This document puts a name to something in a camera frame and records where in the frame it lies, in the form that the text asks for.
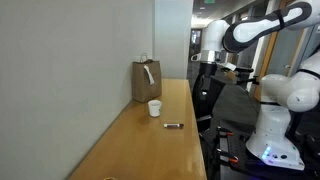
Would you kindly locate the black marker with white cap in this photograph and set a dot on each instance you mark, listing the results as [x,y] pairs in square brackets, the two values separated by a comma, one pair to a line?
[173,125]

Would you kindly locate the brown paper bag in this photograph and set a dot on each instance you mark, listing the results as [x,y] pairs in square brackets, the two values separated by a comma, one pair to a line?
[142,87]

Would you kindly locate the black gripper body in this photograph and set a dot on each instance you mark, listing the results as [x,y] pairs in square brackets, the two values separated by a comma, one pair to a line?
[208,69]

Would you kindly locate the green exit sign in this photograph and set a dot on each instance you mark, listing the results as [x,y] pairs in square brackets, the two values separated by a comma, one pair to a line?
[209,1]

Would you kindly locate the white paper cup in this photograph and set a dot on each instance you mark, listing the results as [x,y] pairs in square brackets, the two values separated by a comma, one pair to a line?
[154,109]

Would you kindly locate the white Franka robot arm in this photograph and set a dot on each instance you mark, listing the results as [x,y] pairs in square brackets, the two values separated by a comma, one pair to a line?
[276,133]

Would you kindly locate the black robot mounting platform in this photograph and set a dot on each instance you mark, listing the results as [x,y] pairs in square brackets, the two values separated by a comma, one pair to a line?
[240,156]

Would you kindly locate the black armrest chair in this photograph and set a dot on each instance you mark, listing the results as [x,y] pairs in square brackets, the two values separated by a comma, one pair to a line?
[245,75]

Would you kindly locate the black office chair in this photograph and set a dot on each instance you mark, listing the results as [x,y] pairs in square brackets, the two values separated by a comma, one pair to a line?
[208,103]

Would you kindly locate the white paper tag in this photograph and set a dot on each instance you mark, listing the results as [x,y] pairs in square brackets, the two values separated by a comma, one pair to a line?
[149,75]

